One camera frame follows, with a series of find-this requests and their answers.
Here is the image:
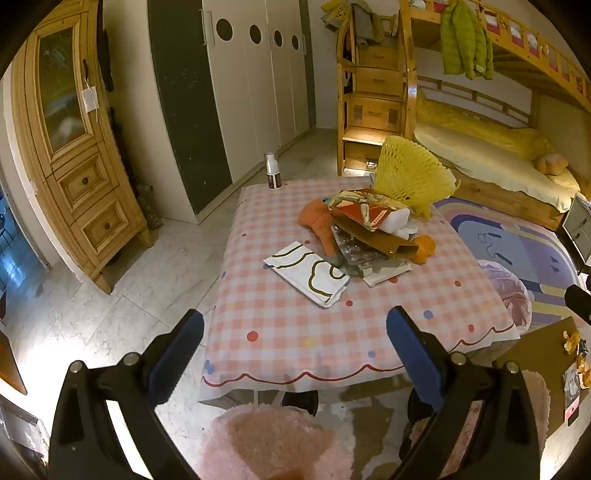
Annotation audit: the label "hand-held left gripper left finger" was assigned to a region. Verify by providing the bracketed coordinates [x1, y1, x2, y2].
[48, 309, 205, 480]

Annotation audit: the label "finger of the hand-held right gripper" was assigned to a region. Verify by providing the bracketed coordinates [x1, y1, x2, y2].
[564, 284, 591, 326]

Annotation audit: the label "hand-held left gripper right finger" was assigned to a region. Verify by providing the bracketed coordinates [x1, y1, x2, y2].
[386, 305, 541, 480]

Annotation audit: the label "clear plastic tray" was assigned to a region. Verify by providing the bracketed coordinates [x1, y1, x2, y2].
[330, 231, 411, 278]

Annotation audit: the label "brown paper packet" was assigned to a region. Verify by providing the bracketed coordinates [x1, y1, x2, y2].
[332, 219, 419, 257]

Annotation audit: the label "white tissue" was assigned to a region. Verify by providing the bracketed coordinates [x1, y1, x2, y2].
[381, 208, 419, 241]

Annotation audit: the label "white cloth with gold trim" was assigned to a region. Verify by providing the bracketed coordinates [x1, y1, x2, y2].
[263, 240, 352, 306]

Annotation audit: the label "red gold snack bag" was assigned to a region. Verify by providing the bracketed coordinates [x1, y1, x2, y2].
[328, 188, 411, 232]

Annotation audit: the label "yellow foam fruit net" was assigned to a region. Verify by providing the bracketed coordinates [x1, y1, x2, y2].
[372, 135, 461, 219]

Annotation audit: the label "orange peel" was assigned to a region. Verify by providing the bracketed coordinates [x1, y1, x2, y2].
[561, 329, 583, 356]

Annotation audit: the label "brown cardboard sheet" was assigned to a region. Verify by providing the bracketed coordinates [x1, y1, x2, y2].
[492, 316, 591, 428]

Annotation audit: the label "pink round cushion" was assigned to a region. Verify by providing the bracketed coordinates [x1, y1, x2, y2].
[475, 258, 534, 330]

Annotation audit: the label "small white cabinet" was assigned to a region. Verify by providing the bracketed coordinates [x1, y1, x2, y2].
[561, 194, 591, 261]

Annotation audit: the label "white paper sheet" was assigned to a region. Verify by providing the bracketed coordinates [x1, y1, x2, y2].
[362, 263, 411, 288]

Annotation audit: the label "purple rainbow rug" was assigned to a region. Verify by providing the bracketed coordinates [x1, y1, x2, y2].
[431, 196, 587, 328]

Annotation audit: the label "pink printed packet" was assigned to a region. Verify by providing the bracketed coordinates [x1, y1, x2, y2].
[562, 362, 583, 428]

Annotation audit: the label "pink checked tablecloth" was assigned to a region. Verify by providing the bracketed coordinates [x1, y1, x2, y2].
[198, 182, 520, 402]

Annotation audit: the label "wooden bunk bed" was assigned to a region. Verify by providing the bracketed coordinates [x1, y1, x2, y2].
[399, 0, 591, 232]

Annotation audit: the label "tan plush pillow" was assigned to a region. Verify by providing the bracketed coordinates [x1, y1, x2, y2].
[534, 152, 570, 176]

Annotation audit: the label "dark patterned bag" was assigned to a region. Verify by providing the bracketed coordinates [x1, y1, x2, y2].
[134, 182, 163, 229]

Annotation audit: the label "yellow blanket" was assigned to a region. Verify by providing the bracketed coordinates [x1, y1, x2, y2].
[416, 90, 555, 160]

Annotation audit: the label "white brown spray bottle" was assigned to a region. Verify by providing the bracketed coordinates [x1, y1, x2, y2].
[263, 151, 283, 191]

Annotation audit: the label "wooden cabinet with drawers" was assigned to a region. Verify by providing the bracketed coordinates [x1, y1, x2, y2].
[10, 0, 153, 295]

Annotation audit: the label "wooden stair drawers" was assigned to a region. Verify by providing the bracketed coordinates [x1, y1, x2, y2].
[336, 9, 419, 177]

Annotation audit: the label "white and black wardrobe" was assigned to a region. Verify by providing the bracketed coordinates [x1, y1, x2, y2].
[147, 0, 319, 224]

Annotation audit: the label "green puffer jacket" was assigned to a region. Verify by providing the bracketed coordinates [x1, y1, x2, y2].
[438, 0, 495, 81]

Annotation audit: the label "pile of clothes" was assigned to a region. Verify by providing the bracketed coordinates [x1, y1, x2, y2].
[321, 0, 400, 47]

